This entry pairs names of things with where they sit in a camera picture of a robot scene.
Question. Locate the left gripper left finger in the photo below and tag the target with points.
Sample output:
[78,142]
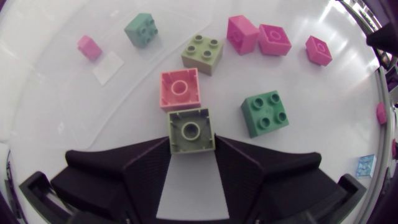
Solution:
[136,180]

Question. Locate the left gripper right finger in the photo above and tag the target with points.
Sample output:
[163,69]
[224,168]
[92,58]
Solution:
[248,180]

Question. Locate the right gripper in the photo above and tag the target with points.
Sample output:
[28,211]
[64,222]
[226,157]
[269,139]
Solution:
[385,39]

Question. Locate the olive green toy brick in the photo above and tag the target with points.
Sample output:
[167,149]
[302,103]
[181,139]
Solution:
[191,131]
[202,54]

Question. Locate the magenta toy brick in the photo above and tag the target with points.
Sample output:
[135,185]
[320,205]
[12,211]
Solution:
[242,35]
[318,50]
[275,40]

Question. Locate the salmon pink toy brick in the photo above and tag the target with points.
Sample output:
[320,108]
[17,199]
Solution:
[179,88]

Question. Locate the light blue toy brick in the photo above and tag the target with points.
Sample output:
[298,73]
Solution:
[366,166]

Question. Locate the small pink toy brick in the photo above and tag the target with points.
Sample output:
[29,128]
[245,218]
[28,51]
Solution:
[89,47]

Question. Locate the teal toy brick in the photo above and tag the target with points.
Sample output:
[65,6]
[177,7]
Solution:
[141,30]

